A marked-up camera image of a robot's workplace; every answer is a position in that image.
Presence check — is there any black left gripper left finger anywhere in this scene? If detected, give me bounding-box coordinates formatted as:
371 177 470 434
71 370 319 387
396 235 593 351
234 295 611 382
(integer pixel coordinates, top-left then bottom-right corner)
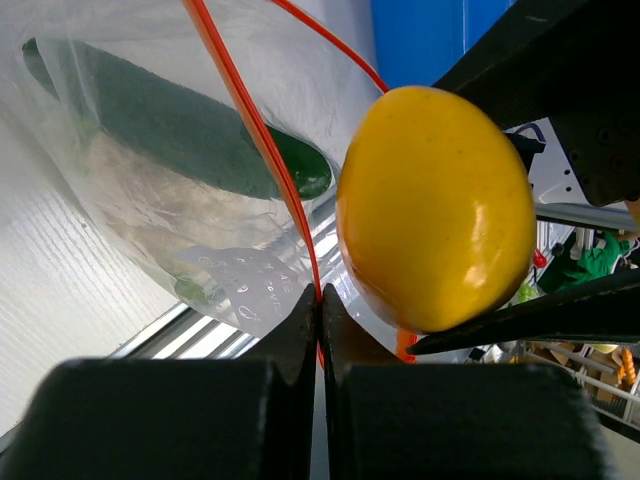
1 287 317 479

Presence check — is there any green toy cucumber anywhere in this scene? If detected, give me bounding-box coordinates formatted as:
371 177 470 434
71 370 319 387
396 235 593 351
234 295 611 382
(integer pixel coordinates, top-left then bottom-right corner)
20 37 334 201

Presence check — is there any clear orange zip top bag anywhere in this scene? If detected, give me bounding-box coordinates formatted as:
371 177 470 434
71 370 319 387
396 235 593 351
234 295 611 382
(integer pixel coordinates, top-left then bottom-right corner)
1 1 397 350

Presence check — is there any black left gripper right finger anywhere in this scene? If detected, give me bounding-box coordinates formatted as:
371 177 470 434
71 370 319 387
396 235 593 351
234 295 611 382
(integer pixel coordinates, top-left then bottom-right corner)
321 285 620 479

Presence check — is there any white toy cauliflower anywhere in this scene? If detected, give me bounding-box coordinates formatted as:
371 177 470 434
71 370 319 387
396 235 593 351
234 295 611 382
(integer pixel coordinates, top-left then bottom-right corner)
69 114 311 311

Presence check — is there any yellow toy lemon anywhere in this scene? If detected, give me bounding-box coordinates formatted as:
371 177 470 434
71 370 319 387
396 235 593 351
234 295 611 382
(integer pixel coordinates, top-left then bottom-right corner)
336 86 536 334

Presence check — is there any blue plastic bin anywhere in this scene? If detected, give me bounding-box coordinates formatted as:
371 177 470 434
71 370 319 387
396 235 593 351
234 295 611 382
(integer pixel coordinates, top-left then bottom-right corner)
370 0 513 88

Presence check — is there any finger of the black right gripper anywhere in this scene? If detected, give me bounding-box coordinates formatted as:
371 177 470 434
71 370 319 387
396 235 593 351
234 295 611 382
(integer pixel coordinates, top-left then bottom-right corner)
406 270 639 355

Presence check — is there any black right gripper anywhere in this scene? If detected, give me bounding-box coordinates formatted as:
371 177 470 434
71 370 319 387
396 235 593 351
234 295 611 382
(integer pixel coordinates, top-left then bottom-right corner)
435 0 639 207

